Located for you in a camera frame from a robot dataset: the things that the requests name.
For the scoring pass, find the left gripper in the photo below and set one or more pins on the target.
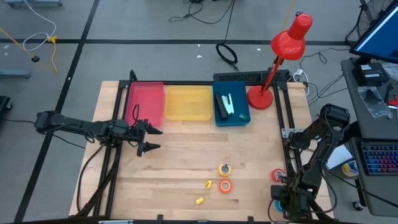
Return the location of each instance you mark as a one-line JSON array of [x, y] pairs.
[[136, 133]]

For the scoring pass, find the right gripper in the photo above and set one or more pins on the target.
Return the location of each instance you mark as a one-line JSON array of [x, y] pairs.
[[292, 199]]

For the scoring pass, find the purple staple remover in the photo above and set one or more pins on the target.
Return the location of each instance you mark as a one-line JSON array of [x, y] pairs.
[[281, 176]]

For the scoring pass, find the yellow mini stapler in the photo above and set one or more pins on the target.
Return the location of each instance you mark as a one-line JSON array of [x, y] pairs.
[[199, 200], [208, 184]]

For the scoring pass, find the orange tape roll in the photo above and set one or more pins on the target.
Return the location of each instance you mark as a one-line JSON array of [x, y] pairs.
[[220, 186]]

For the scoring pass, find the black binder clip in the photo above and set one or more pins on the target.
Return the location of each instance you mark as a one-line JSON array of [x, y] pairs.
[[225, 168]]

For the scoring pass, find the yellow tape roll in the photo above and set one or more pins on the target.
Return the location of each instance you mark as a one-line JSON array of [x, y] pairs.
[[220, 171]]

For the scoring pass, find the green staple remover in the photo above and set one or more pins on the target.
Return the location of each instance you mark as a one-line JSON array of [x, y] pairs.
[[242, 116]]

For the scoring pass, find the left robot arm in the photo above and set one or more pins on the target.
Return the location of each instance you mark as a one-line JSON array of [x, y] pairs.
[[77, 127]]

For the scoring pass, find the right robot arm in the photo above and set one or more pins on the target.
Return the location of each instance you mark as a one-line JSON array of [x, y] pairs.
[[334, 113]]

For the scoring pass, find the red tape roll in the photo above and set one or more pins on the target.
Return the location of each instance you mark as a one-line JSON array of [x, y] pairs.
[[273, 175]]

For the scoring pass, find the black stapler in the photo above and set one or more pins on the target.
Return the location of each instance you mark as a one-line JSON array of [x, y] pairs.
[[221, 107]]

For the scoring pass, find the mint white stapler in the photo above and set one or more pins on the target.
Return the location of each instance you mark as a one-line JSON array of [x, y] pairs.
[[228, 104]]

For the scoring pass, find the pink plastic bin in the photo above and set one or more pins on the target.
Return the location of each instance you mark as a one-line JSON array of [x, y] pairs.
[[144, 104]]

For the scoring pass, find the yellow plastic bin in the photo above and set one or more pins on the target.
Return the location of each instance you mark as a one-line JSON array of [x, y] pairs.
[[188, 102]]

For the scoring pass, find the white cardboard box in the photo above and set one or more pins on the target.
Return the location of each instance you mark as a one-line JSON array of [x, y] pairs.
[[340, 157]]

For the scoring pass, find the yellow and blue roll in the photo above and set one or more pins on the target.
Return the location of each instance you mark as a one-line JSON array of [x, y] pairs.
[[349, 169]]

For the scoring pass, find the blue plastic bin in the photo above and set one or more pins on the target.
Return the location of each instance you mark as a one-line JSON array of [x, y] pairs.
[[239, 96]]

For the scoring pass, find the backlit colourful keyboard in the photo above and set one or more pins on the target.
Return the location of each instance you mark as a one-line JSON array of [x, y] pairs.
[[381, 158]]

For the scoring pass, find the grey side desk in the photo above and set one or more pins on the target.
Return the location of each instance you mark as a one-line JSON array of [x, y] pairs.
[[370, 127]]

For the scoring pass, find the white power adapter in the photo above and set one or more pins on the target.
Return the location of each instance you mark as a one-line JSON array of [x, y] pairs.
[[299, 74]]

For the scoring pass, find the clear plastic bag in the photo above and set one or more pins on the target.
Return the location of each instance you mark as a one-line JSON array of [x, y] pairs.
[[373, 99]]

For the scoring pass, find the red hand tool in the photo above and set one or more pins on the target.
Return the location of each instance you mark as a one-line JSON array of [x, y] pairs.
[[393, 102]]

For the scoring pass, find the black floor puck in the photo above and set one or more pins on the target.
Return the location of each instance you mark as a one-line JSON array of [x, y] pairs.
[[35, 58]]

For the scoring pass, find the black marker pen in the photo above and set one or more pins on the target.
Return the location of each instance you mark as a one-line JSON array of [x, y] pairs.
[[388, 93]]

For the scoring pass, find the black mini computer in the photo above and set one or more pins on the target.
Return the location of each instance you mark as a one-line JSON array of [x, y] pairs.
[[370, 74]]

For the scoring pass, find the black chair base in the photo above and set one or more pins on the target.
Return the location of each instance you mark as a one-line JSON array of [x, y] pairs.
[[3, 104]]

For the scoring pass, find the grey cart leg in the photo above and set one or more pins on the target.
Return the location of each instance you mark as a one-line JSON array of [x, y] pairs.
[[14, 74], [31, 2]]

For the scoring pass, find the red desk lamp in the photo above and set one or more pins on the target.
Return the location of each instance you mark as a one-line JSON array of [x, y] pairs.
[[290, 43]]

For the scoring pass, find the computer monitor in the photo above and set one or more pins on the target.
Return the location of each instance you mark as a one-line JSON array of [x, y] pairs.
[[377, 37]]

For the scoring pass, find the black floor fan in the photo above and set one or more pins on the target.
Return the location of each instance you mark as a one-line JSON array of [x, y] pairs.
[[370, 15]]

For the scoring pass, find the black aluminium table frame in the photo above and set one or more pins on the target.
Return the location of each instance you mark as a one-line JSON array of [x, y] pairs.
[[189, 83]]

